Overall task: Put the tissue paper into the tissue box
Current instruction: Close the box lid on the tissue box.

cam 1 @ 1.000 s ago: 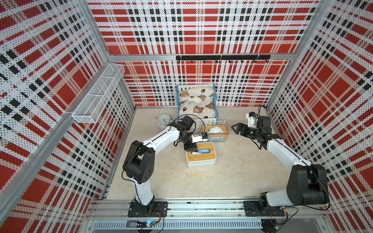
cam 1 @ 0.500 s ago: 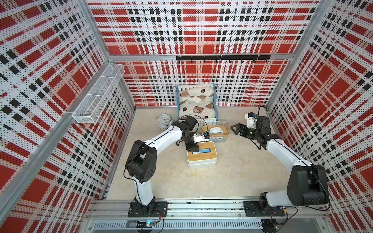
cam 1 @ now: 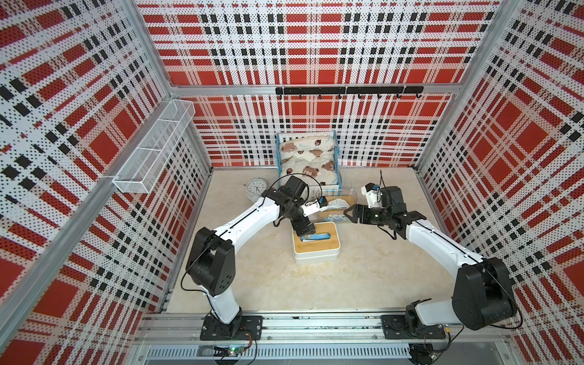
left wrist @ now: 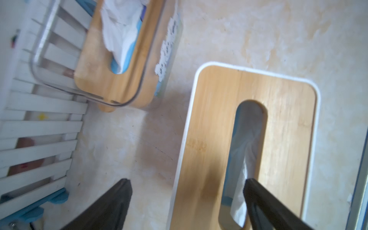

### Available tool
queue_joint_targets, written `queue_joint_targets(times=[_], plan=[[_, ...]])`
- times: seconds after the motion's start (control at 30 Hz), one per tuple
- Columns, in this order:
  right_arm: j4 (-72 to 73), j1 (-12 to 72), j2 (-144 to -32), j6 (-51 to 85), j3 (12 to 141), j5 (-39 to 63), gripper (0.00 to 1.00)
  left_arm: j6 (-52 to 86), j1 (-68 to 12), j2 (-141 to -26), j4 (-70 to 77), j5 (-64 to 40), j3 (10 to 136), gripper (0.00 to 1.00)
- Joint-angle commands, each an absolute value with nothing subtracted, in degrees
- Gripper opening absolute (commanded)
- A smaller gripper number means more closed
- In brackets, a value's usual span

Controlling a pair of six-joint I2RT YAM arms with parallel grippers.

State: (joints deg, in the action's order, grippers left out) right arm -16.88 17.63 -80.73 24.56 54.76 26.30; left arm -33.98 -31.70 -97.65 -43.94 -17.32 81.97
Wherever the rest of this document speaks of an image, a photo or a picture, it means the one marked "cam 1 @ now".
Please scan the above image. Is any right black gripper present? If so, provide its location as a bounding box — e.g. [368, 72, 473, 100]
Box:
[343, 202, 391, 225]

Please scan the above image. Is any bamboo slotted lid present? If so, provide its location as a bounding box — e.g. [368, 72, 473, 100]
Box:
[318, 196, 356, 222]

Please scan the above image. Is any clear plastic tissue box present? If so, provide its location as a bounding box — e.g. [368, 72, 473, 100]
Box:
[310, 188, 357, 224]

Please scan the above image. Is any white tissue box bamboo lid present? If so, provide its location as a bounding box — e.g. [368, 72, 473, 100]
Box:
[292, 222, 341, 265]

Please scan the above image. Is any blue soft tissue pack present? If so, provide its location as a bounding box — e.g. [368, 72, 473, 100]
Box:
[326, 198, 351, 210]

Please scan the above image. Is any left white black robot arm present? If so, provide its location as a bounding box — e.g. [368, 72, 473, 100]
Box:
[183, 173, 328, 325]

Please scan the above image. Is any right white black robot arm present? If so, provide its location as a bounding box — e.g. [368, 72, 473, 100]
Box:
[344, 183, 520, 333]

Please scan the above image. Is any white alarm clock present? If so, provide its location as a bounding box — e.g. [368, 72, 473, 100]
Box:
[246, 178, 268, 203]

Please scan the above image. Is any bear print blanket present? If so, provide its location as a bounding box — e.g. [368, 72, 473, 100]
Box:
[280, 158, 340, 186]

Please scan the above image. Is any blue white toy crib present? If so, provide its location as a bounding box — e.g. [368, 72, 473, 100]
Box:
[276, 131, 342, 195]

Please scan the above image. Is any bear print pillow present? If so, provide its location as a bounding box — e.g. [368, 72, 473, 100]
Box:
[279, 136, 336, 161]

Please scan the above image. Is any green circuit board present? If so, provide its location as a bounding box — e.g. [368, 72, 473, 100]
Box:
[214, 346, 246, 357]

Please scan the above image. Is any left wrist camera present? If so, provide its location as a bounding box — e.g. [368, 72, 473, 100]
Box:
[303, 196, 329, 217]

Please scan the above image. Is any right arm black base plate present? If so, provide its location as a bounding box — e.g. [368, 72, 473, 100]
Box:
[381, 314, 447, 340]

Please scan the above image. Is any black hook rail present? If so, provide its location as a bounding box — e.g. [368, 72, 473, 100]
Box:
[275, 85, 424, 97]

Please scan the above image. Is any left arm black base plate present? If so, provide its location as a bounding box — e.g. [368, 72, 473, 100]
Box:
[199, 314, 264, 341]

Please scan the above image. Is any white wire mesh shelf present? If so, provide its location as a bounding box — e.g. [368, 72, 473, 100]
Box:
[113, 100, 195, 194]

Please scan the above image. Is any aluminium front rail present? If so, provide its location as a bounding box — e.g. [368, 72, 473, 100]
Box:
[129, 309, 521, 364]

